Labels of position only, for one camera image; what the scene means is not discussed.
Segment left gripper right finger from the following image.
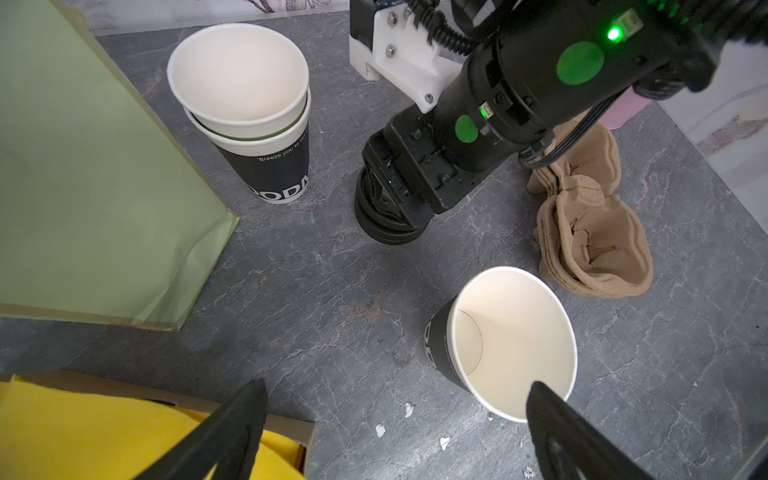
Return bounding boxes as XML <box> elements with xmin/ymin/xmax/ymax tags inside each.
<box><xmin>526</xmin><ymin>381</ymin><xmax>650</xmax><ymax>479</ymax></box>

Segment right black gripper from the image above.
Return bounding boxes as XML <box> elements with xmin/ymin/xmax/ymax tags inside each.
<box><xmin>363</xmin><ymin>107</ymin><xmax>498</xmax><ymax>214</ymax></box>

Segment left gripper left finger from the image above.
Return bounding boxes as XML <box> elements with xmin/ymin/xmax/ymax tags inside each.
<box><xmin>138</xmin><ymin>379</ymin><xmax>268</xmax><ymax>480</ymax></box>

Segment black paper coffee cup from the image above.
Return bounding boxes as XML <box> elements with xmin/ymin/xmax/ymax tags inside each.
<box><xmin>423</xmin><ymin>266</ymin><xmax>578</xmax><ymax>423</ymax></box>

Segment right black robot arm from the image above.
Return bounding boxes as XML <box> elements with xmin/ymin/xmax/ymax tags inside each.
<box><xmin>350</xmin><ymin>1</ymin><xmax>767</xmax><ymax>230</ymax></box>

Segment stack of black lids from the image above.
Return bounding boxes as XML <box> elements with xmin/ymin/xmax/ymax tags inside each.
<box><xmin>354</xmin><ymin>167</ymin><xmax>433</xmax><ymax>246</ymax></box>

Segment yellow napkins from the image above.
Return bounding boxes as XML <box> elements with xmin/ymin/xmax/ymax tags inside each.
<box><xmin>0</xmin><ymin>374</ymin><xmax>307</xmax><ymax>480</ymax></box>

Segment brown pulp cup carrier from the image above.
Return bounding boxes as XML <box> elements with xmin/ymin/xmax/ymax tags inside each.
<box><xmin>527</xmin><ymin>122</ymin><xmax>653</xmax><ymax>299</ymax></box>

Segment pink straw holder cup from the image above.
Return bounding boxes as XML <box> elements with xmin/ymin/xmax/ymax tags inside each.
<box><xmin>600</xmin><ymin>88</ymin><xmax>651</xmax><ymax>130</ymax></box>

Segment green white paper bag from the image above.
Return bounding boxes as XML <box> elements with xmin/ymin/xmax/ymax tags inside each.
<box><xmin>1</xmin><ymin>1</ymin><xmax>238</xmax><ymax>331</ymax></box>

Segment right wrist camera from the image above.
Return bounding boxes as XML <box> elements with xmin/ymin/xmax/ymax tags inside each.
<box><xmin>349</xmin><ymin>1</ymin><xmax>461</xmax><ymax>113</ymax></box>

